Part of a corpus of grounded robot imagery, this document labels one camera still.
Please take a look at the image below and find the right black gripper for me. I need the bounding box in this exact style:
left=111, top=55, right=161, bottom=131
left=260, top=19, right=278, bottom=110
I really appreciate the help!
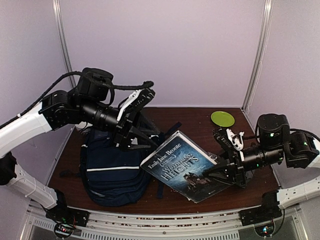
left=202, top=145, right=285, bottom=187

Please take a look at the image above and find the aluminium frame post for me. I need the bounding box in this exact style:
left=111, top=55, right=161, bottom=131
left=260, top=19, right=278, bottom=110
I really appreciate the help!
left=52, top=0, right=75, bottom=73
left=242, top=0, right=274, bottom=114

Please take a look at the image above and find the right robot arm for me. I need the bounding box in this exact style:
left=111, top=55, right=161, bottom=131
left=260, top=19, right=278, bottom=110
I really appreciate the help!
left=203, top=113, right=320, bottom=226

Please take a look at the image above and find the navy blue backpack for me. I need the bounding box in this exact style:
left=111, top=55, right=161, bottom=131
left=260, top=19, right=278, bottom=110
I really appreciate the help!
left=59, top=112, right=183, bottom=207

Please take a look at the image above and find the green plate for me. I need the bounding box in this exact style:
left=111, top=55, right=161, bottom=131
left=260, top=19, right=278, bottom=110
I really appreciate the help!
left=210, top=111, right=235, bottom=128

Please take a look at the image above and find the grey zip pouch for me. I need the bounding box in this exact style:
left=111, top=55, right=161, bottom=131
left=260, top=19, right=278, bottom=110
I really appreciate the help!
left=245, top=170, right=254, bottom=182

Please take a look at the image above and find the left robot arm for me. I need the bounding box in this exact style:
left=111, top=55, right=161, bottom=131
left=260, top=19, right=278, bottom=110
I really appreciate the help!
left=0, top=67, right=156, bottom=224

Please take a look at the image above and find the left aluminium frame post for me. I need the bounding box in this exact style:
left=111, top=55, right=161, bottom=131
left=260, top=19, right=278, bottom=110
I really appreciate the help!
left=52, top=0, right=75, bottom=73

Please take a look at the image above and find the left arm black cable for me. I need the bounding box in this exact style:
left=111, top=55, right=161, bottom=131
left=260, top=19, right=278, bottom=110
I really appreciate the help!
left=14, top=71, right=154, bottom=118

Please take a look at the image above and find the white patterned bowl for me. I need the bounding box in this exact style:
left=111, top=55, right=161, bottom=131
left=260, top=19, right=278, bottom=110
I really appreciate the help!
left=75, top=121, right=87, bottom=131

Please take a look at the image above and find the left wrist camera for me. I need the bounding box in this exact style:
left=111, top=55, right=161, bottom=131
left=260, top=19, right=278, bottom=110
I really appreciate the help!
left=116, top=88, right=156, bottom=122

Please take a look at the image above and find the front aluminium rail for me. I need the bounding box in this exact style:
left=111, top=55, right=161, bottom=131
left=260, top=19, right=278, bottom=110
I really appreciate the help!
left=18, top=202, right=311, bottom=240

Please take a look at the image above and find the black notebook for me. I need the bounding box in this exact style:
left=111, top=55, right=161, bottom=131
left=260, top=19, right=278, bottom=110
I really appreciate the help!
left=140, top=130, right=231, bottom=204

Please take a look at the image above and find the right aluminium frame post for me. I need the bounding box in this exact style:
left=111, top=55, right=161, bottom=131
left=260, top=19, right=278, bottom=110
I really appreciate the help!
left=242, top=0, right=274, bottom=114

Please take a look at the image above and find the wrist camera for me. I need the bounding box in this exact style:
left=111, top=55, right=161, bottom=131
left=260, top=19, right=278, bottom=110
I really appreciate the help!
left=116, top=88, right=156, bottom=122
left=213, top=127, right=245, bottom=152

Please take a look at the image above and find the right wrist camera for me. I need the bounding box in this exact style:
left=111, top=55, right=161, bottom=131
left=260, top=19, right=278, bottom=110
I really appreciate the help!
left=213, top=127, right=245, bottom=152

